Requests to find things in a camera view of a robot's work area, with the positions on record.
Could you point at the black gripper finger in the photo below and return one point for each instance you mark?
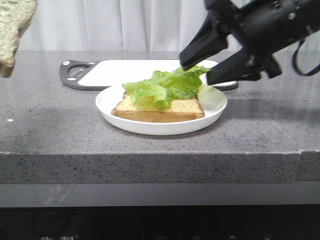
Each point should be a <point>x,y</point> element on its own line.
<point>241,66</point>
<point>209,41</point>

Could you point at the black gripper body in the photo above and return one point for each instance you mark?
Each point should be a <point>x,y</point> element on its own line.
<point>264,27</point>

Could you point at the green lettuce leaf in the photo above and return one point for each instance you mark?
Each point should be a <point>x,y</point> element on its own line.
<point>164,87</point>

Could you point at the toasted bread slice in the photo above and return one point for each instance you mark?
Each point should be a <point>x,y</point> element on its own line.
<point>146,110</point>
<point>15,18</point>

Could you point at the white round plate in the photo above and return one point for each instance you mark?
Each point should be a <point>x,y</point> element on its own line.
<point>111,96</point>

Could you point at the white curtain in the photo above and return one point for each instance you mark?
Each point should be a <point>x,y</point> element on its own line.
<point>113,25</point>

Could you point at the black appliance front panel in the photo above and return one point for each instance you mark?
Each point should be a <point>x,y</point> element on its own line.
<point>230,222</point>

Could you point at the white cutting board black handle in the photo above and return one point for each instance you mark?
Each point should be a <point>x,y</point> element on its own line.
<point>99,75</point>

